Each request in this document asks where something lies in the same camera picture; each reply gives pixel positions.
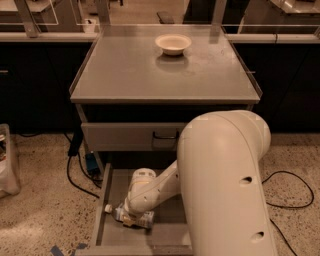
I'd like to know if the black power strip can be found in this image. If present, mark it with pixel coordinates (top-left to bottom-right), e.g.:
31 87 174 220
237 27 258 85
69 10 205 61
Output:
68 129 83 156

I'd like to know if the closed grey top drawer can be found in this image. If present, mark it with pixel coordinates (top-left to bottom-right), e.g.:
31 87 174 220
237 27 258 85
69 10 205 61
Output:
81 122 186 151

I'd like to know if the open grey middle drawer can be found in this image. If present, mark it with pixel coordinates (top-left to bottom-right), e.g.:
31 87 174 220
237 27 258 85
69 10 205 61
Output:
75 164 193 256

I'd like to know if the blue power adapter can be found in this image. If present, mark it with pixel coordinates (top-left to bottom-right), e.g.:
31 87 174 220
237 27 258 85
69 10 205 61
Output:
85 153 99 174

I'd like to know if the clear plastic bottle white cap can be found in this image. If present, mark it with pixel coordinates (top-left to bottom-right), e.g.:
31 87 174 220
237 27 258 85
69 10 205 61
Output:
104 204 154 229

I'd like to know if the black floor cable right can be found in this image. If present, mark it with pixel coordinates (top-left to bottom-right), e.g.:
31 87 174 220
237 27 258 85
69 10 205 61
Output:
261 170 315 256

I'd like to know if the blue floor tape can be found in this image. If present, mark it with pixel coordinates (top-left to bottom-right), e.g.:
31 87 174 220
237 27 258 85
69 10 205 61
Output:
50 243 88 256

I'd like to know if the white paper bowl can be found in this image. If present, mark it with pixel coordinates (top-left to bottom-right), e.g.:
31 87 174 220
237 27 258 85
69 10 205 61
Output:
155 34 192 56

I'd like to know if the grey drawer cabinet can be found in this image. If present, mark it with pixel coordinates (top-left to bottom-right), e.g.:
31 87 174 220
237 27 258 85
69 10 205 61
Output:
68 23 263 256

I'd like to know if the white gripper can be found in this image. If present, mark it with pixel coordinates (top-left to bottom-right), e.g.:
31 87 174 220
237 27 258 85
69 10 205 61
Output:
122 198 151 227

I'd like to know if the black floor cable left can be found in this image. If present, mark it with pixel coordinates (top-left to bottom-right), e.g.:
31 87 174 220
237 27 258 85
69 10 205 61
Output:
63 132 104 200

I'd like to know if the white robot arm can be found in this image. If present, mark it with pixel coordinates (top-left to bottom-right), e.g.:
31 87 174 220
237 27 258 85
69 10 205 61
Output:
124 110 278 256

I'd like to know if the black drawer handle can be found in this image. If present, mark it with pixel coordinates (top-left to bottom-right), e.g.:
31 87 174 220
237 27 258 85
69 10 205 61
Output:
152 131 180 140

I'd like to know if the black floor cable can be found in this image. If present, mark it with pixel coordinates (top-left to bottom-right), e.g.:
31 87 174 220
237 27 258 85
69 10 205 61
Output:
261 170 315 256
63 132 104 200

